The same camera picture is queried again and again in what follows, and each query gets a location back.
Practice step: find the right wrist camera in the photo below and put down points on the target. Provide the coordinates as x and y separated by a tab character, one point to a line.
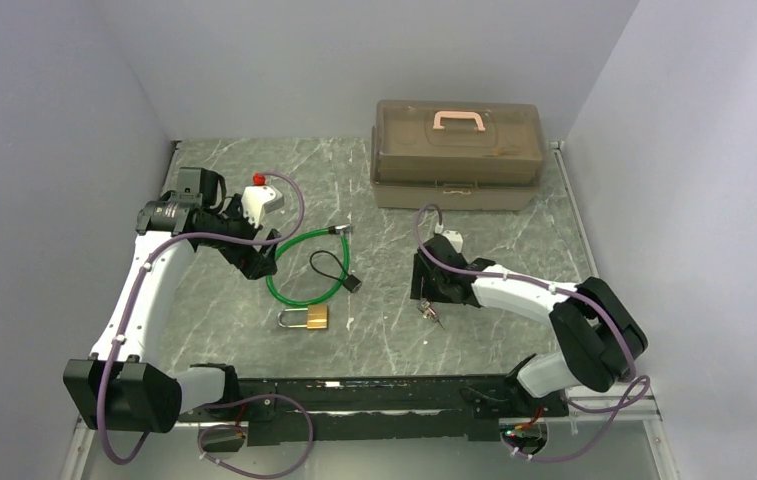
455	239

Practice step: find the black cable padlock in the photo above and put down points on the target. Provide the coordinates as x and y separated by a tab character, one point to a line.
344	277

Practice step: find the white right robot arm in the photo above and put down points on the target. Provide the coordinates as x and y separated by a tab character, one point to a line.
597	337

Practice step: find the green cable lock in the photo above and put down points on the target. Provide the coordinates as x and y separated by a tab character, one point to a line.
342	232

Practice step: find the brass padlock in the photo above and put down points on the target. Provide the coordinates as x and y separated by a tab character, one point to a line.
315	317

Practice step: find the brown plastic toolbox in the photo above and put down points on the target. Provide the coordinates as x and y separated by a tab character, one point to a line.
467	156

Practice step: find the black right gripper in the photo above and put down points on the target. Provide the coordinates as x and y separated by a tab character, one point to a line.
421	270

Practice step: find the silver key bunch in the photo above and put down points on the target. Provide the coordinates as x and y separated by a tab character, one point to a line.
428	312

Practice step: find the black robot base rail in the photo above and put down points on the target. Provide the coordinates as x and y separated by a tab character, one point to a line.
476	407

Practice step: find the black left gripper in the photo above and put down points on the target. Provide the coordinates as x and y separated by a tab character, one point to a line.
253	263

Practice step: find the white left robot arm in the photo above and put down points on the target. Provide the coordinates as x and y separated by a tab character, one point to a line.
119	386

